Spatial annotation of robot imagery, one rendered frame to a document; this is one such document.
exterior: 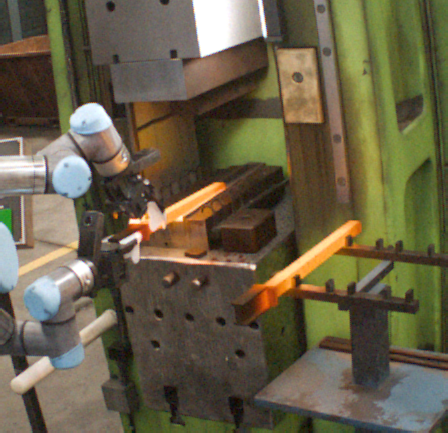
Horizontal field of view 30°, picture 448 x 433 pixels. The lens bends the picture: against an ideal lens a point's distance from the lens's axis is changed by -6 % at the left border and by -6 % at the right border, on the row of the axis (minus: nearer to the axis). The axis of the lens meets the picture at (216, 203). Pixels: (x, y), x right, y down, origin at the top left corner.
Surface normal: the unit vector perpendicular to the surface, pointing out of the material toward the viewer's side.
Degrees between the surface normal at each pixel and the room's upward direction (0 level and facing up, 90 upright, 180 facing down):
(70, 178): 90
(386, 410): 0
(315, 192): 90
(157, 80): 90
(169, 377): 90
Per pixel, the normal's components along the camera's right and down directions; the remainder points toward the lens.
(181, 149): 0.87, 0.04
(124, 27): -0.48, 0.33
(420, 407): -0.13, -0.94
